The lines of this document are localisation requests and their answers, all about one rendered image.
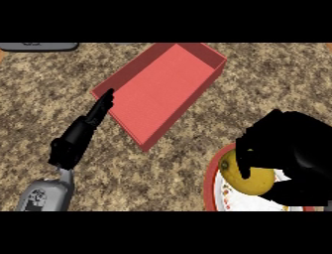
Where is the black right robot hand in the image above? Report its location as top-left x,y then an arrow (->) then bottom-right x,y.
235,108 -> 332,207

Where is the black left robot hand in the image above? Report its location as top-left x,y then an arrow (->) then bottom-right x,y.
48,87 -> 116,171

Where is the yellow lemon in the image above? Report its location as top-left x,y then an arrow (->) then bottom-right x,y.
219,150 -> 277,196

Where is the white plate with red rim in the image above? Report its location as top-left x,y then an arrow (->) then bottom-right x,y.
203,142 -> 318,212

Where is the red cardboard box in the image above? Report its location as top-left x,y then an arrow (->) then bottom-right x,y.
91,42 -> 230,153

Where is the grey appliance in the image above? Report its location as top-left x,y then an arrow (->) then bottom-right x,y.
0,42 -> 82,53

